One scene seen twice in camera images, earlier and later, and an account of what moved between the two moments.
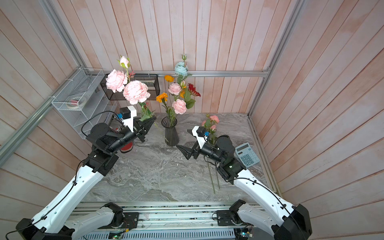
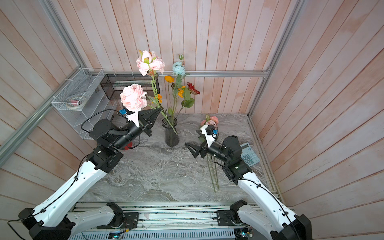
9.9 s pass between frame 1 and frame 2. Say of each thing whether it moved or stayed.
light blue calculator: stayed
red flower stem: stayed
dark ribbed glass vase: stayed
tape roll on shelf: stayed
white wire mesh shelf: stayed
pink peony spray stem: moved
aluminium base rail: stayed
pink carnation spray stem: moved
